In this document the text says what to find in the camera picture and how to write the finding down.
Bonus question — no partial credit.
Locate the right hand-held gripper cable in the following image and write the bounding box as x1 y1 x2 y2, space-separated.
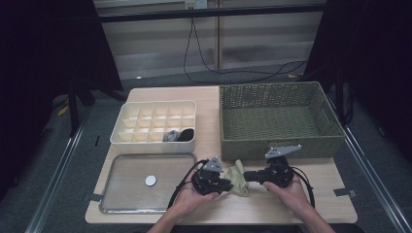
291 166 316 208

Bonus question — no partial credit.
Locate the clear box lid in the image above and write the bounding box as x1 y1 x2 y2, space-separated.
98 152 198 216

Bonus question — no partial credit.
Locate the white divided storage box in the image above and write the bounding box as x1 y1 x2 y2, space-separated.
109 99 197 154

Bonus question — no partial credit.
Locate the person's right hand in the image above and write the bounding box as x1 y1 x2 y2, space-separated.
262 174 315 221

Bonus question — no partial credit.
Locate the beige sock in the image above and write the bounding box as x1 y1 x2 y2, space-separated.
227 158 247 183
223 166 251 197

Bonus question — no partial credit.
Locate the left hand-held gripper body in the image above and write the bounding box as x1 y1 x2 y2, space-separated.
190 156 229 196

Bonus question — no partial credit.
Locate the black horizontal bar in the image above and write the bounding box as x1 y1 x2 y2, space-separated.
96 3 328 23

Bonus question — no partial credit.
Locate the grey sock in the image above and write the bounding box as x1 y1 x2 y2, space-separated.
161 129 180 143

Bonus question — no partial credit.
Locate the person's left hand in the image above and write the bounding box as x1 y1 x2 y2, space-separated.
168 169 221 221

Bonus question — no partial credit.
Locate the metal floor rail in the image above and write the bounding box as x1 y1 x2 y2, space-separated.
23 103 95 233
325 93 412 233

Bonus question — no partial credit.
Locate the black wall cable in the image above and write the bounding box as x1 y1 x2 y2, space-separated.
183 17 308 84

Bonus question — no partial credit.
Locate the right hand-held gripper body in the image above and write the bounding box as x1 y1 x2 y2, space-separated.
263 144 303 188

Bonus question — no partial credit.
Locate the green woven basket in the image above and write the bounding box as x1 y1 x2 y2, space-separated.
219 81 347 162

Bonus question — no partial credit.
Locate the white wall socket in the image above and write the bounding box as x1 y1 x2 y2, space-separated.
184 0 208 10

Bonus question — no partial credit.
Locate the black curtain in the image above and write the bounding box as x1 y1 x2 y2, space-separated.
302 0 412 163
0 0 124 202

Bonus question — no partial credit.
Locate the grey tape piece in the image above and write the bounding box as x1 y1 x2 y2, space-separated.
333 187 358 198
83 192 105 203

